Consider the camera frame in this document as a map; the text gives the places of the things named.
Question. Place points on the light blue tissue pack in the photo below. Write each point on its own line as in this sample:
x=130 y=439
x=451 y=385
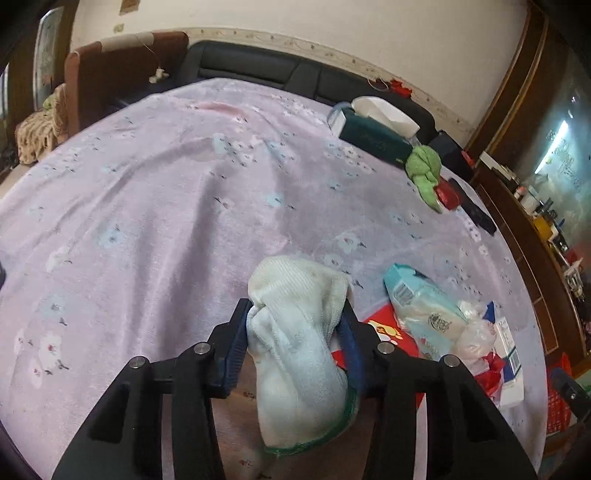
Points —
x=415 y=304

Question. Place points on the white sock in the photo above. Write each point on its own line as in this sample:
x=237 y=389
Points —
x=295 y=369

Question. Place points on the wooden partition cabinet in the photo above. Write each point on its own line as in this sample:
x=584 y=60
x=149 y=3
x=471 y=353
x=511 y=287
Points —
x=498 y=115

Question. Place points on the red pouch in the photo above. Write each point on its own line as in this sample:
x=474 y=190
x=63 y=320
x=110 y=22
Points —
x=448 y=196

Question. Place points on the green cloth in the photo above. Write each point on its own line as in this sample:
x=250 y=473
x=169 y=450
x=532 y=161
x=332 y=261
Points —
x=422 y=166

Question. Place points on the red crumpled wrapper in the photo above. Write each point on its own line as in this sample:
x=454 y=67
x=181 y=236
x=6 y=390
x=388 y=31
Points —
x=489 y=374

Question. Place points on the red cartoon packet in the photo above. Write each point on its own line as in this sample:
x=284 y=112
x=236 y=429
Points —
x=406 y=344

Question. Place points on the red plastic basket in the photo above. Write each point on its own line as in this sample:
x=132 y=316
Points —
x=556 y=406

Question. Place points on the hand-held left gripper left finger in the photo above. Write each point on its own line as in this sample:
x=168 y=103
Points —
x=233 y=355

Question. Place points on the red flower decoration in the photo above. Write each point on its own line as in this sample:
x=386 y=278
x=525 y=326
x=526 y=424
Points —
x=398 y=85

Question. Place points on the yellow desk organizer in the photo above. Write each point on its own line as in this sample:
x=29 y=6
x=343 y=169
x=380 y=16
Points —
x=545 y=227

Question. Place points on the brown armchair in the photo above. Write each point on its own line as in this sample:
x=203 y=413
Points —
x=115 y=78

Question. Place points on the small white charm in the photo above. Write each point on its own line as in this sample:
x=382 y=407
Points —
x=159 y=74

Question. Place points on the clear plastic bag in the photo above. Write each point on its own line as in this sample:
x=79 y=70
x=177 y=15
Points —
x=475 y=332

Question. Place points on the dark framed glass panel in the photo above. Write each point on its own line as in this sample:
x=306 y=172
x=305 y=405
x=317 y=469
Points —
x=46 y=46

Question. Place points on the beige blanket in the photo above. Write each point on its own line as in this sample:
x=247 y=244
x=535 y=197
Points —
x=37 y=134

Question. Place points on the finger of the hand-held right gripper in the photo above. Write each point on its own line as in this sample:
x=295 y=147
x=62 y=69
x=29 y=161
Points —
x=572 y=394

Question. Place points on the purple floral tablecloth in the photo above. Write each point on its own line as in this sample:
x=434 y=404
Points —
x=161 y=207

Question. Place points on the black sofa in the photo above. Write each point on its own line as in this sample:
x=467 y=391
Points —
x=254 y=67

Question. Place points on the white medicine box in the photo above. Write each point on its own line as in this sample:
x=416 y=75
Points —
x=508 y=364

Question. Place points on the dark blue bag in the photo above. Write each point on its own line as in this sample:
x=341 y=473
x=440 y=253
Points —
x=448 y=147

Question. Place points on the green tissue box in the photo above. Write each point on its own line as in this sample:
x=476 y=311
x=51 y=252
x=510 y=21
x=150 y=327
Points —
x=374 y=138

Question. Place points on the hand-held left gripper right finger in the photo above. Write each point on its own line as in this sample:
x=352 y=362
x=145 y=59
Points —
x=353 y=355

